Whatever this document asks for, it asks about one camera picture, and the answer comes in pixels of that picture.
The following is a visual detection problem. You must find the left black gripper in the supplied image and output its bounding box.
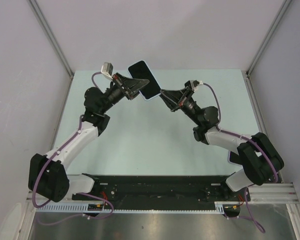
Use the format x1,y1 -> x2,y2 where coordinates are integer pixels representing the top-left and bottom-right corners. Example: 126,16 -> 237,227
100,73 -> 150,114

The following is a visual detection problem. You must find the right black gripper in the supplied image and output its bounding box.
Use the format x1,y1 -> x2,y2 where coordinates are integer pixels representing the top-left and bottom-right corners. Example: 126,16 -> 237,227
157,86 -> 202,126

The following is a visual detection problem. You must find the phone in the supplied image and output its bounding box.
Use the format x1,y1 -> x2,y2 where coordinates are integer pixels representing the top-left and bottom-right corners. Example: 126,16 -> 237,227
127,59 -> 161,101
227,151 -> 242,166

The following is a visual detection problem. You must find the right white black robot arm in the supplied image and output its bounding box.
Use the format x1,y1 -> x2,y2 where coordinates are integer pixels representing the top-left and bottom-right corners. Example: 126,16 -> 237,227
160,80 -> 284,201

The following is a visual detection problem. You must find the phone in purple case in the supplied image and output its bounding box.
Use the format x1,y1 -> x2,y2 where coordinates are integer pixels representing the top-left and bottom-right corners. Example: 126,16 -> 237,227
227,151 -> 242,166

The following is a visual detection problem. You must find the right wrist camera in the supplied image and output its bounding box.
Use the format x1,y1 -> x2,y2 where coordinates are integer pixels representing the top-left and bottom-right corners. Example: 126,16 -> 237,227
190,80 -> 204,92

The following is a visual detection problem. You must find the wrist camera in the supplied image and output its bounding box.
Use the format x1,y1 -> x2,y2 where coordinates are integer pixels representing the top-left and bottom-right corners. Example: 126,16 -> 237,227
100,62 -> 114,79
190,80 -> 204,92

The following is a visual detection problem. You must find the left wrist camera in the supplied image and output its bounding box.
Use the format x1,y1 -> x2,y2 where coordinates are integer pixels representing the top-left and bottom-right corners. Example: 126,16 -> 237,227
100,62 -> 114,79

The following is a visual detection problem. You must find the right aluminium frame post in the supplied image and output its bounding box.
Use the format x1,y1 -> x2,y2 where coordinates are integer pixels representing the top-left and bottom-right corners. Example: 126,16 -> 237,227
245,0 -> 294,76

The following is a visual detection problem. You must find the aluminium frame post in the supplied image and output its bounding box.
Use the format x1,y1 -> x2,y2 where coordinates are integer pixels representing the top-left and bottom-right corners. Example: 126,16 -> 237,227
27,0 -> 75,77
245,0 -> 294,76

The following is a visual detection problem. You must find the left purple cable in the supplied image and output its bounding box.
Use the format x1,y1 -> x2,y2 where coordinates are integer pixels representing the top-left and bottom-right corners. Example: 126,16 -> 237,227
31,71 -> 115,226

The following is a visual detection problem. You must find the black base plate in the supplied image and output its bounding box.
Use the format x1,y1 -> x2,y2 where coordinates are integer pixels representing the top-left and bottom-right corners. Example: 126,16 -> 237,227
72,175 -> 245,210

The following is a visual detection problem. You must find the left aluminium frame post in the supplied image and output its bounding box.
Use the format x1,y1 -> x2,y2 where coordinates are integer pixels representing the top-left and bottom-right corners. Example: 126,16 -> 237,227
27,0 -> 75,77

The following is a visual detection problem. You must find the white slotted cable duct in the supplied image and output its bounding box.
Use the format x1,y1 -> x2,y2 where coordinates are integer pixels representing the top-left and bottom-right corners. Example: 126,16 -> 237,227
36,202 -> 224,215

